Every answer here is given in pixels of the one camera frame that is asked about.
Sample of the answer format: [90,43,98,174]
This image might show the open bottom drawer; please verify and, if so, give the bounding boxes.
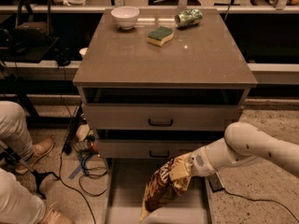
[105,159,212,224]

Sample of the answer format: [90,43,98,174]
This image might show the black bag on side table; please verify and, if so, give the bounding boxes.
[14,0,52,47]

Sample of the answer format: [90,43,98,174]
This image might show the tan shoe lower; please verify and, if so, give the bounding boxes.
[37,206,75,224]

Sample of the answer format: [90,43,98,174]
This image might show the black power brick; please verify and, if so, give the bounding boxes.
[207,173,225,192]

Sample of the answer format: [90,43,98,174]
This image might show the blue cable loop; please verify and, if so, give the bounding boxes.
[79,152,100,177]

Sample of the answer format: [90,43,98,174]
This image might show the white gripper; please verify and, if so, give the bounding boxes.
[169,147,216,181]

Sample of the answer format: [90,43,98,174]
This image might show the brown sea salt chip bag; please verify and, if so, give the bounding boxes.
[139,153,192,221]

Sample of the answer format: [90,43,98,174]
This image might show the top drawer with black handle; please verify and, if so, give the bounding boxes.
[82,104,243,131]

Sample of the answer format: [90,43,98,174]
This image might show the tan shoe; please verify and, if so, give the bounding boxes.
[37,206,75,224]
[15,138,54,175]

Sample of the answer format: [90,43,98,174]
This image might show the person's upper leg beige trousers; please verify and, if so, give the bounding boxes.
[0,101,34,160]

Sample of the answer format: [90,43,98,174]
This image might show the white ceramic bowl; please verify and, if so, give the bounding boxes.
[111,6,139,30]

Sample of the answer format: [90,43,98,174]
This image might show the black cable right floor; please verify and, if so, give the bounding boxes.
[222,189,299,222]

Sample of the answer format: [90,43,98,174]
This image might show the person's lower leg beige trousers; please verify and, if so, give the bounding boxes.
[0,169,46,224]

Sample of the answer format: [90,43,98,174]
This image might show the green yellow sponge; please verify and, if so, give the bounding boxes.
[147,26,174,47]

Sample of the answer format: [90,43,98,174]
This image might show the black floor cable left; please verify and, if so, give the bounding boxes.
[57,103,108,224]

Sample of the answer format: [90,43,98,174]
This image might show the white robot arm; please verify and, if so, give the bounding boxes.
[169,122,299,181]

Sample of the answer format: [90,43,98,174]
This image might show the person's leg beige trousers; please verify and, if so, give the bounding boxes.
[0,169,46,224]
[0,101,34,160]

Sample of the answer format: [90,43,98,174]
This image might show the middle drawer with black handle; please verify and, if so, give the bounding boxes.
[96,140,211,159]

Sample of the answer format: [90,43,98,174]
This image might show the grey drawer cabinet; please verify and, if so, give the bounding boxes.
[74,8,257,224]

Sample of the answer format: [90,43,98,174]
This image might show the drawer with black handle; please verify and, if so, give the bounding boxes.
[82,104,243,131]
[96,140,211,159]

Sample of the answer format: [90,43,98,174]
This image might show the tan shoe upper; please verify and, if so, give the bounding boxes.
[15,138,54,175]

